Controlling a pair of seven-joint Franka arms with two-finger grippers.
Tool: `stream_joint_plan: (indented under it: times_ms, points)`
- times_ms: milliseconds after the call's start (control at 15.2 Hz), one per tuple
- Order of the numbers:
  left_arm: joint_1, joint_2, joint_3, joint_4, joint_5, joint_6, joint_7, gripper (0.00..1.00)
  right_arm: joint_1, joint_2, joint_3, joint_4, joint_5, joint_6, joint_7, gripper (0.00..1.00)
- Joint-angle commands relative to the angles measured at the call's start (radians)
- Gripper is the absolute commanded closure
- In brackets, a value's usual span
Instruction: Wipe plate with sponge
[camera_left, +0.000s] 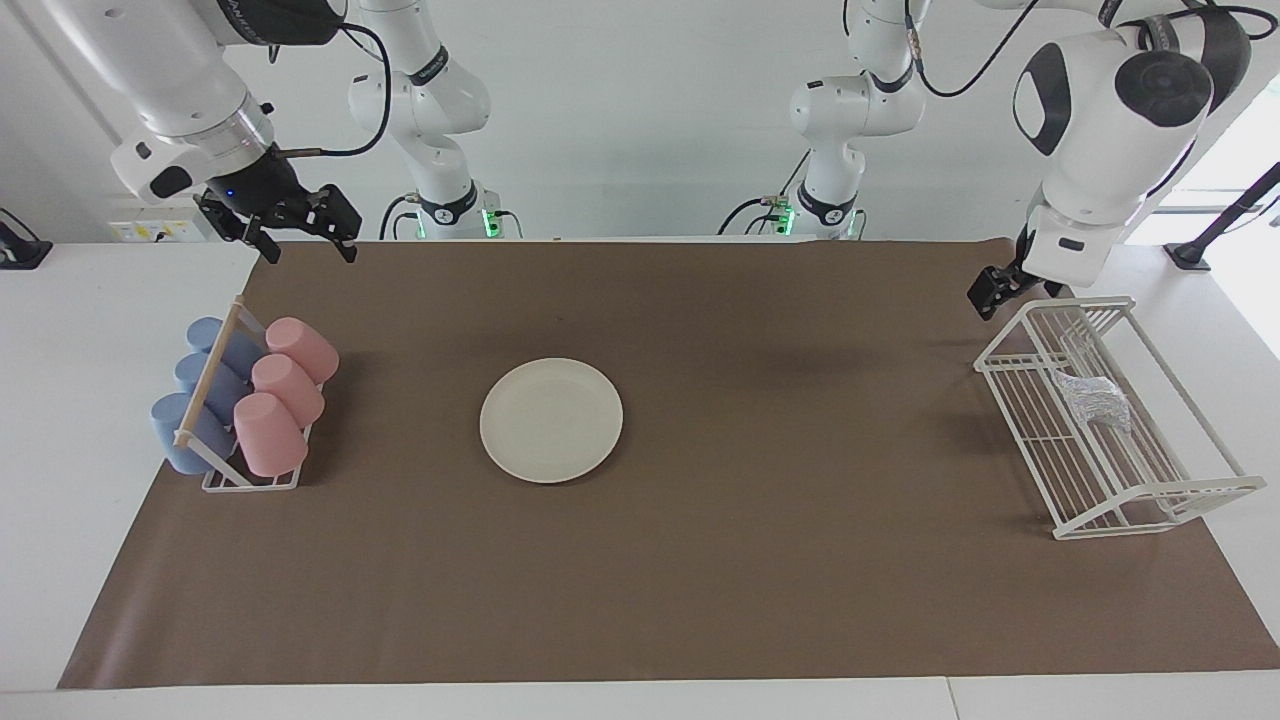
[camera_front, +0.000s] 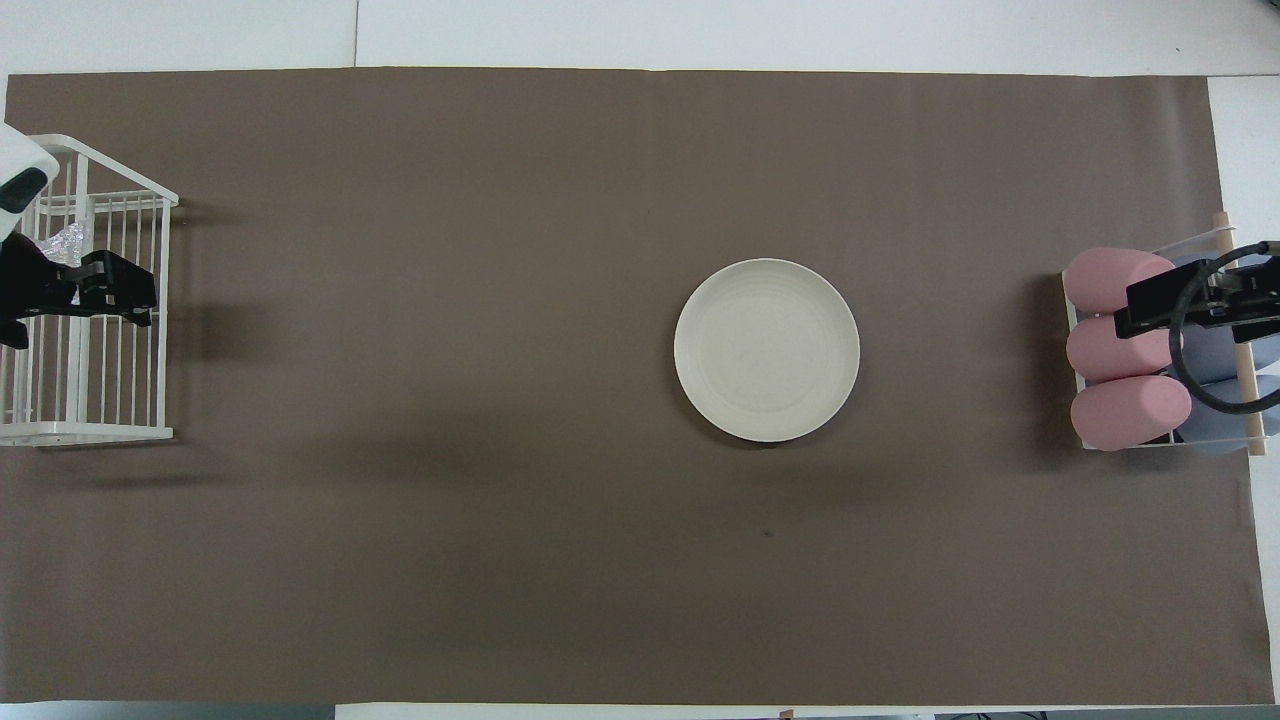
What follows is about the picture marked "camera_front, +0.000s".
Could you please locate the cream round plate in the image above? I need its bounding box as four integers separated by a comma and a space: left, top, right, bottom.
673, 258, 861, 444

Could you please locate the blue cup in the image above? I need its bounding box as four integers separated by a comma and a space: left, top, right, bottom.
1175, 375, 1280, 456
1172, 250, 1241, 286
1178, 322, 1280, 385

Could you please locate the clear cup rack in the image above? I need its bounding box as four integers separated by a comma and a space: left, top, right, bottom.
1062, 225, 1271, 453

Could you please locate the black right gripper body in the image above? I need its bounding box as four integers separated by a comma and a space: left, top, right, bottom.
1198, 240, 1280, 333

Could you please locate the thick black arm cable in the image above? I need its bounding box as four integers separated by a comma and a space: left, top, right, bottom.
1168, 243, 1280, 415

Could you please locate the white wire basket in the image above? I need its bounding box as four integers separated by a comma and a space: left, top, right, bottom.
0, 134, 180, 448

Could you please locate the brown table mat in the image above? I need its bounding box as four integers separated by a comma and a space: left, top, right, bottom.
0, 67, 1274, 706

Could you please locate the pink cup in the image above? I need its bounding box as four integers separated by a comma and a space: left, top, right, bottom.
1071, 375, 1193, 452
1066, 313, 1185, 385
1062, 247, 1179, 314

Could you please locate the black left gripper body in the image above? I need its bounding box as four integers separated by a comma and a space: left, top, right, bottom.
0, 231, 83, 351

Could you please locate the silver mesh scouring sponge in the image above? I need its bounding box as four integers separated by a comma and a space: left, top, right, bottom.
38, 221, 87, 271

